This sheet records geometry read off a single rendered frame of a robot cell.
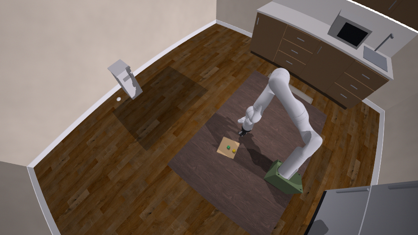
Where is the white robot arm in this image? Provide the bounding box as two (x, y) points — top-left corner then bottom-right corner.
(237, 68), (323, 180)

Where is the beige square mat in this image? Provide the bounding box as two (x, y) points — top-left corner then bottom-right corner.
(217, 137), (240, 159)

